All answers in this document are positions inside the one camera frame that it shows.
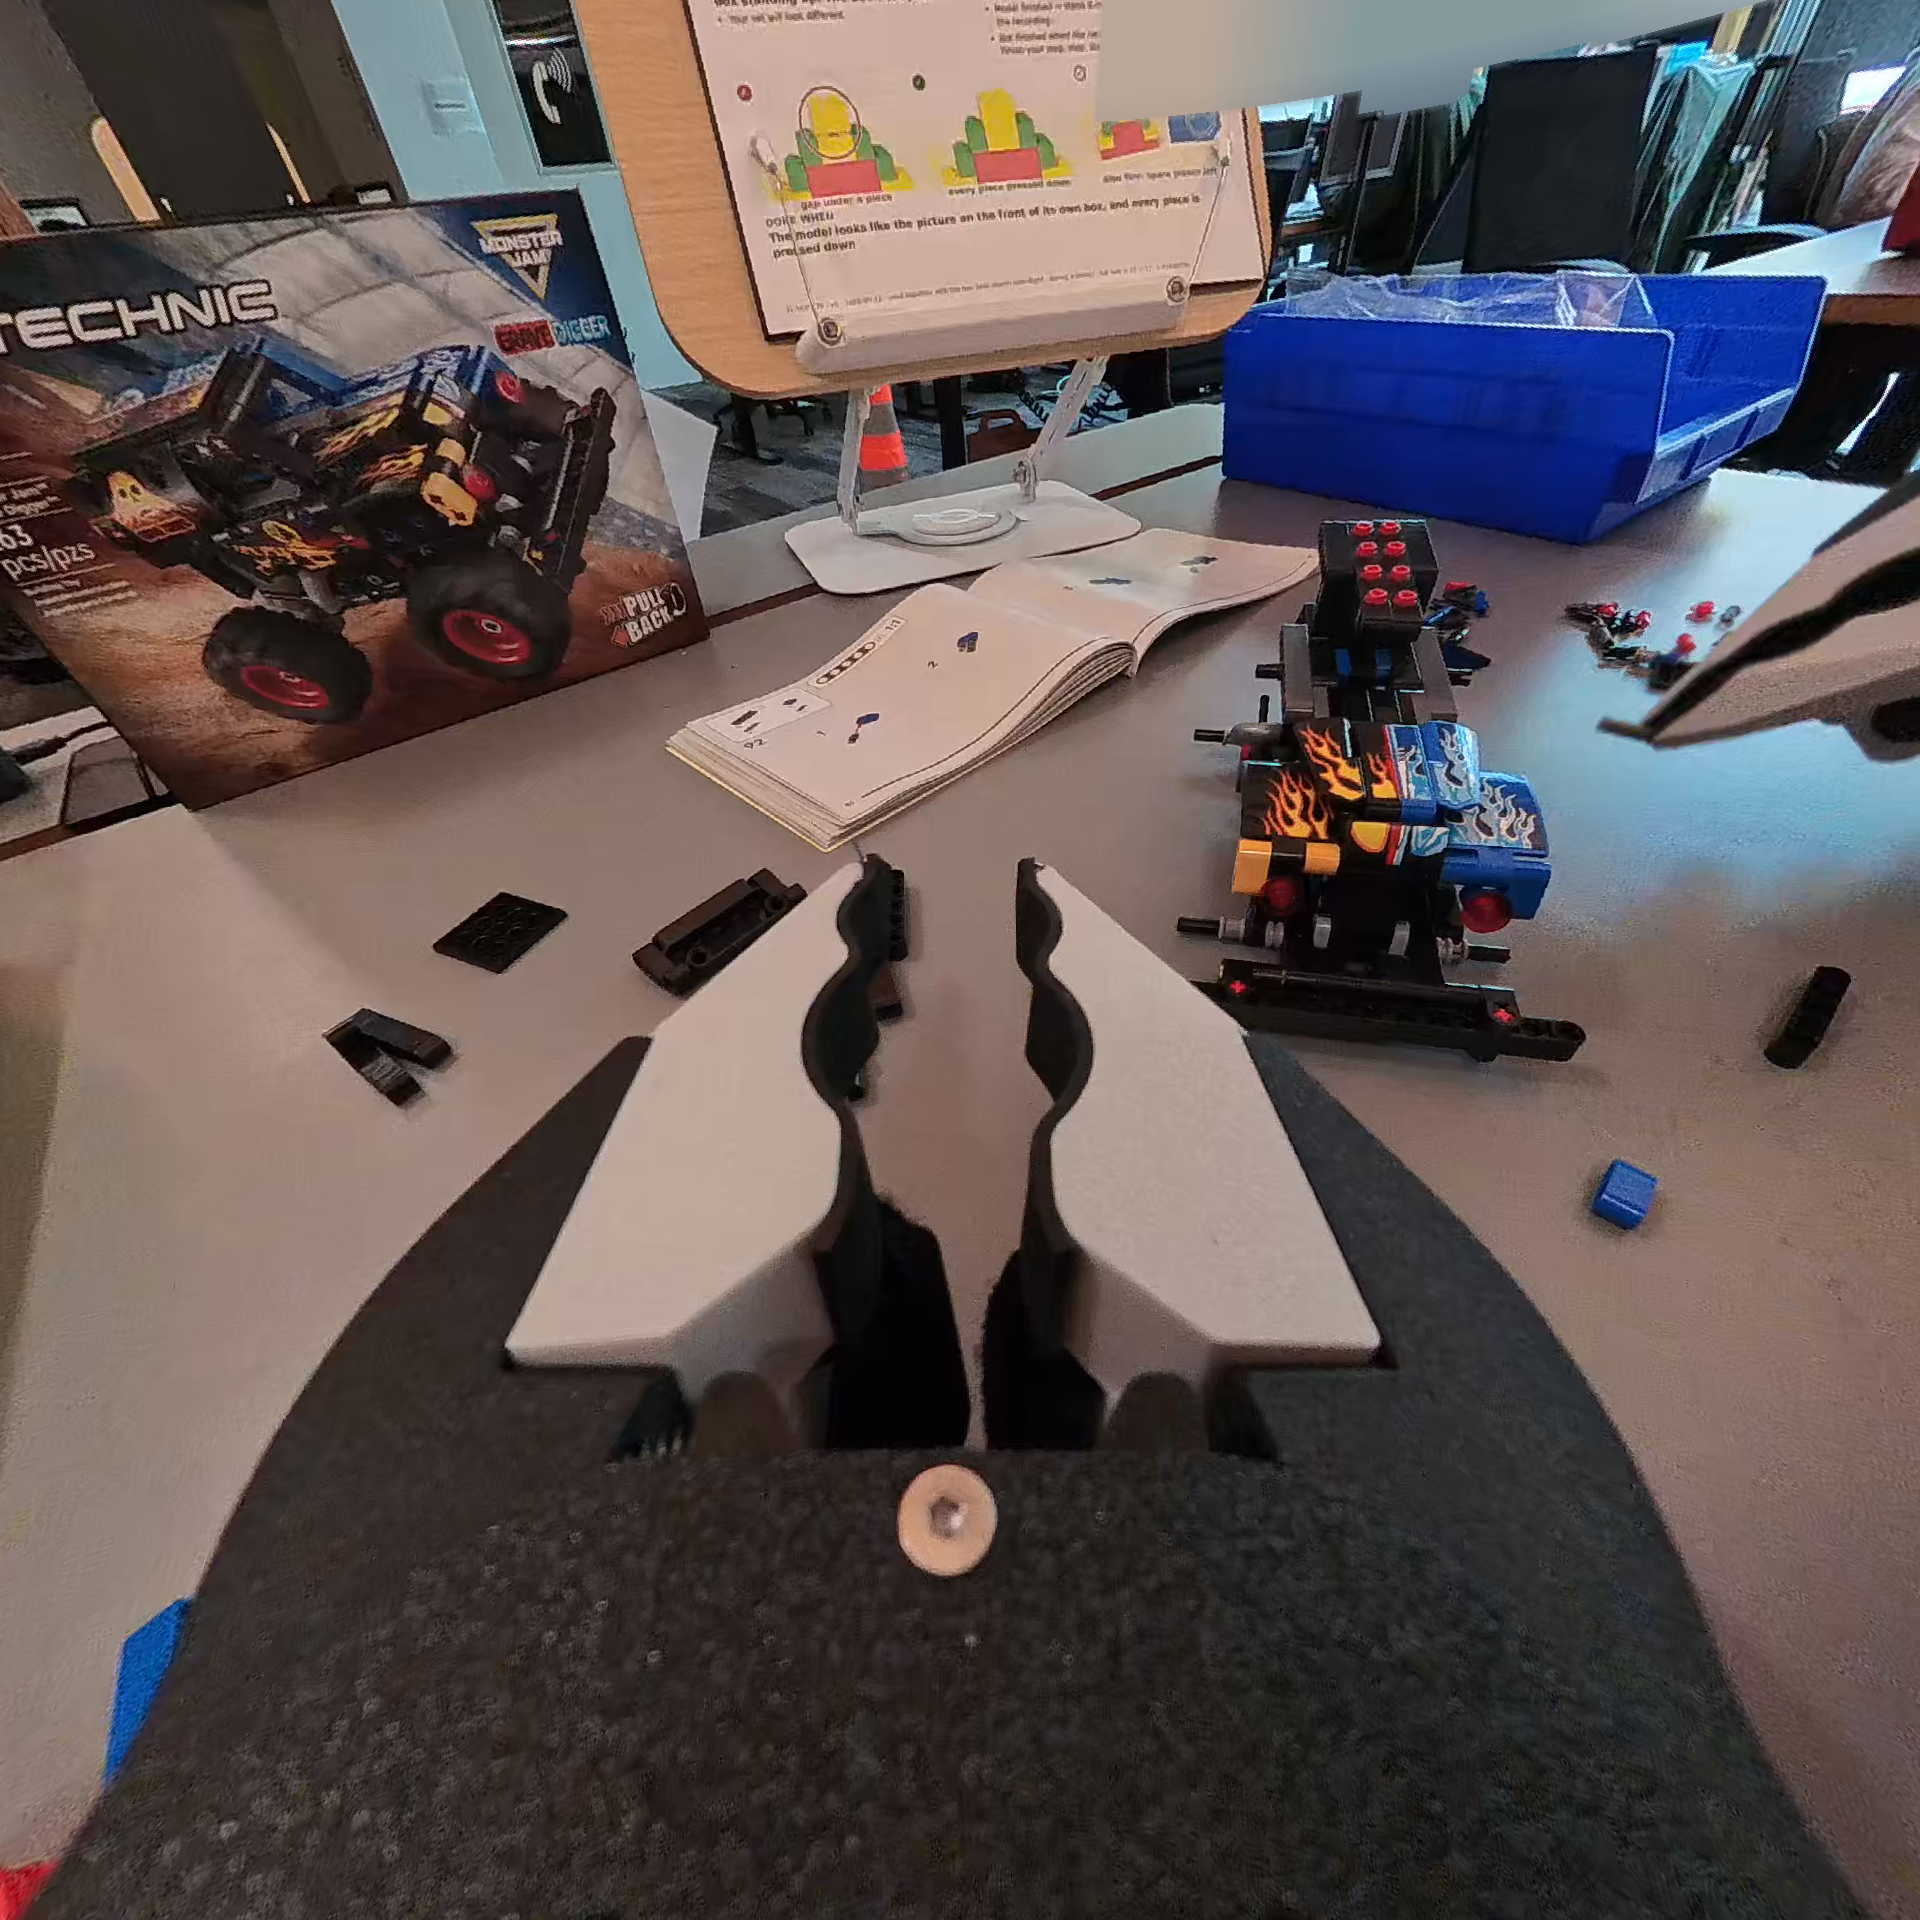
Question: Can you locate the lego instruction booklet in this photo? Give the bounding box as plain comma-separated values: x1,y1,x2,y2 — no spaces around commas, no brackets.
664,524,1319,856

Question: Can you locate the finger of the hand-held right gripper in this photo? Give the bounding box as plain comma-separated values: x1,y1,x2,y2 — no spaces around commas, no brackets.
1646,476,1920,696
1593,589,1920,771

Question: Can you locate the small black lego connector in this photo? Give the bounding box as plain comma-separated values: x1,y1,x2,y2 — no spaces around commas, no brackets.
323,1013,461,1106

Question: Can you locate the black lego panel piece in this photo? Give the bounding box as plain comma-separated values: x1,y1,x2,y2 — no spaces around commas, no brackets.
630,865,806,995

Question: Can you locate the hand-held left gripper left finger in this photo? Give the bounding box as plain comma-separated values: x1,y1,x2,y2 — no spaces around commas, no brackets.
507,858,904,1419

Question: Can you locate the wooden table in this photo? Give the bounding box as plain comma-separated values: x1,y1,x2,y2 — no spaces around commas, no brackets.
1688,222,1920,330

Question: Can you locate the lego set box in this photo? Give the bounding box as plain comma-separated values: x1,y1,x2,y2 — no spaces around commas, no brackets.
0,188,709,813

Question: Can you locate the printed instruction sheet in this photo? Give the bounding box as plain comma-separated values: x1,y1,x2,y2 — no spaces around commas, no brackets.
684,0,1274,341

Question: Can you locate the pile of small lego pieces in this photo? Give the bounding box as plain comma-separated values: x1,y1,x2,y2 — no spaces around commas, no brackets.
1561,593,1739,696

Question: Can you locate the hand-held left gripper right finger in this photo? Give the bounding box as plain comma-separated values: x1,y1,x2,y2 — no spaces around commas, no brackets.
1008,858,1388,1393

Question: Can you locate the black five-hole lego beam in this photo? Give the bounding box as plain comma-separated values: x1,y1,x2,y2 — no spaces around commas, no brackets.
856,856,916,1036

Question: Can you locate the clear plastic bag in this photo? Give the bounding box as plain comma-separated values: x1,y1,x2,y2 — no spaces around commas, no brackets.
1291,276,1672,338

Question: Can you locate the short black lego piece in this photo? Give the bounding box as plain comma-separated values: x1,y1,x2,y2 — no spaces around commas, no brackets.
1763,962,1856,1071

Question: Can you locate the black flat lego plate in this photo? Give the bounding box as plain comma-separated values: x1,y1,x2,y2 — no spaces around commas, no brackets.
429,887,570,977

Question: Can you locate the wooden document stand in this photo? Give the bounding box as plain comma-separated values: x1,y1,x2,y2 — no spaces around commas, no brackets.
574,0,1275,593

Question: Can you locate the lego truck model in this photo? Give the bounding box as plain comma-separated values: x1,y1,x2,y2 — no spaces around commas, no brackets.
1181,517,1593,1071

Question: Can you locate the black monitor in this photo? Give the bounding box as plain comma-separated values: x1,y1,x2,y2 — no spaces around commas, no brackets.
1410,49,1664,276

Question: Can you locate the blue plastic bin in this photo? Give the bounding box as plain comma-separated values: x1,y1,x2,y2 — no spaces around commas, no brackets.
1226,276,1828,544

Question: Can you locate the black wall phone sign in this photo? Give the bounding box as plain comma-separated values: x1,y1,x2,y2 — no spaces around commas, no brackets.
523,28,617,165

